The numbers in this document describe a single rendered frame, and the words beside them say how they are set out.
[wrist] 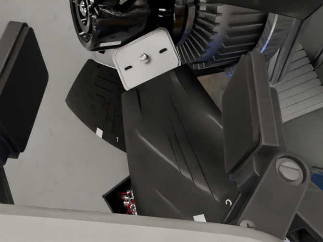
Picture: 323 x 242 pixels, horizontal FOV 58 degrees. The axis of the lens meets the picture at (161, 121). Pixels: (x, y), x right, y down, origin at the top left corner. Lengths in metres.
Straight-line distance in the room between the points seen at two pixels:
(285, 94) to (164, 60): 1.15
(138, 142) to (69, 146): 1.48
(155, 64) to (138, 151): 0.13
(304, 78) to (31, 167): 1.66
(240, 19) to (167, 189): 0.27
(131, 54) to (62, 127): 1.52
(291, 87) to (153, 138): 1.19
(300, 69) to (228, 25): 1.12
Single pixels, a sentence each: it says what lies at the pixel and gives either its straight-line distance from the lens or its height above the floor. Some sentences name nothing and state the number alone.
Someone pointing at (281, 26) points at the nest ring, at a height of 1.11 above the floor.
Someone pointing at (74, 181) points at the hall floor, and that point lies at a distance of 1.87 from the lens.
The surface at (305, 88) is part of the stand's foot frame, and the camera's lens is 1.54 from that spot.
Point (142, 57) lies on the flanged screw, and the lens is 0.42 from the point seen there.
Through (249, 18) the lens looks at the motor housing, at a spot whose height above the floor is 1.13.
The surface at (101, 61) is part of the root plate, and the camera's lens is 0.55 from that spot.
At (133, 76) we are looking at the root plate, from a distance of 0.42.
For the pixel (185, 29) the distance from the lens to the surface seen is 0.46.
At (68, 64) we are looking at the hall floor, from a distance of 1.99.
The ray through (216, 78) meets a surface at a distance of 0.55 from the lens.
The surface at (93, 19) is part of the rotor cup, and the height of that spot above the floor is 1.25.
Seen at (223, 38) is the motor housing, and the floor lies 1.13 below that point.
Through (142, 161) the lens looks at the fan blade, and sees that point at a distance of 0.43.
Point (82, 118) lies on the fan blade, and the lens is 0.72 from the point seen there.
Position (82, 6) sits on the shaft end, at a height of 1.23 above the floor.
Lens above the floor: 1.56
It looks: 72 degrees down
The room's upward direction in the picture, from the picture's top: 70 degrees counter-clockwise
